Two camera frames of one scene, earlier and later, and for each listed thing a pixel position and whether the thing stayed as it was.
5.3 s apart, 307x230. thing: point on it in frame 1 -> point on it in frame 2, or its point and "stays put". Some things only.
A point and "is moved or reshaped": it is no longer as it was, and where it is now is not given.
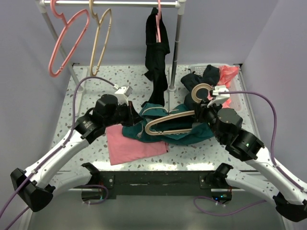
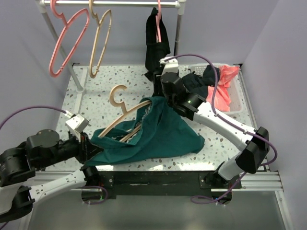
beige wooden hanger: (95, 17) stays put
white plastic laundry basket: (235, 86) stays put
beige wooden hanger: (194, 95) is moved or reshaped
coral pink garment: (226, 73) stays put
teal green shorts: (153, 111) is moved or reshaped
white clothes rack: (44, 5) stays put
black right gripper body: (208, 115) -> (171, 100)
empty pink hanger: (61, 16) stays put
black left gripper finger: (132, 110) -> (74, 140)
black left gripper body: (122, 116) -> (67, 150)
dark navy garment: (210, 75) stays put
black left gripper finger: (136, 118) -> (91, 149)
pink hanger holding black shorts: (158, 17) stays put
